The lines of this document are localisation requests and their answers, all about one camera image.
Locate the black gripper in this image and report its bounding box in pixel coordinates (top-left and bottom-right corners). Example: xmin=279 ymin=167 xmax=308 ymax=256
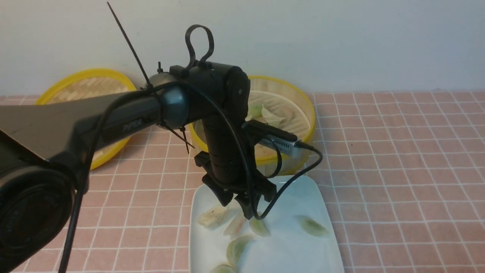
xmin=195 ymin=115 xmax=277 ymax=220

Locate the white dumpling basket front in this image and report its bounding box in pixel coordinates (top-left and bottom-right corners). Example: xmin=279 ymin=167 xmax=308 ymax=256
xmin=223 ymin=212 xmax=247 ymax=238

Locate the white dumpling basket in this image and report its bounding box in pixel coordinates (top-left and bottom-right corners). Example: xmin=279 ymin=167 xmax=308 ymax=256
xmin=260 ymin=105 xmax=285 ymax=128
xmin=223 ymin=212 xmax=247 ymax=238

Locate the pale dumpling plate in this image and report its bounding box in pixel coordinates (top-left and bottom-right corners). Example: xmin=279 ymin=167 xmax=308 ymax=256
xmin=197 ymin=204 xmax=232 ymax=229

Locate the green dumpling plate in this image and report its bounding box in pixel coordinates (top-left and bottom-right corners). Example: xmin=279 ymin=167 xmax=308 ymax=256
xmin=295 ymin=215 xmax=329 ymax=237
xmin=249 ymin=218 xmax=271 ymax=237
xmin=226 ymin=235 xmax=255 ymax=271
xmin=210 ymin=264 xmax=237 ymax=273

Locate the green dumpling plate front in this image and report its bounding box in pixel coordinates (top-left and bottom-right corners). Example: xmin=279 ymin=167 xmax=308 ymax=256
xmin=210 ymin=264 xmax=237 ymax=273

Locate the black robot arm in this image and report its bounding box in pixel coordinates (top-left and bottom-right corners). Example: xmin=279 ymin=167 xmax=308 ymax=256
xmin=1 ymin=61 xmax=277 ymax=273

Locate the white square plate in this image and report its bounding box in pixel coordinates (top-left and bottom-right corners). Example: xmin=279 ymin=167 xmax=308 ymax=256
xmin=189 ymin=175 xmax=344 ymax=273

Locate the white dumpling basket right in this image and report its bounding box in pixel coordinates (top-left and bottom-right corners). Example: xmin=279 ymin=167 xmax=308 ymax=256
xmin=260 ymin=105 xmax=285 ymax=128

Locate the green dumpling basket top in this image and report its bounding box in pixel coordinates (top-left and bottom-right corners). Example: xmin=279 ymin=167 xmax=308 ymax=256
xmin=247 ymin=104 xmax=263 ymax=120

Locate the bamboo steamer basket yellow rim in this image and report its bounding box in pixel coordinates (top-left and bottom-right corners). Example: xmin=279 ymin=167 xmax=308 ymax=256
xmin=189 ymin=75 xmax=316 ymax=176

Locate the pink tiled tablecloth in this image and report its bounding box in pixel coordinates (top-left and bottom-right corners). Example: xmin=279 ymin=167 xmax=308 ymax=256
xmin=68 ymin=91 xmax=485 ymax=273

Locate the bamboo steamer lid yellow rim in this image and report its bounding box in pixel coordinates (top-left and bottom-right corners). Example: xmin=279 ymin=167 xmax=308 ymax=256
xmin=35 ymin=69 xmax=138 ymax=171

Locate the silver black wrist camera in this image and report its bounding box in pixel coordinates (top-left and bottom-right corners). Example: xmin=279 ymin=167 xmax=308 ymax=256
xmin=242 ymin=120 xmax=302 ymax=158

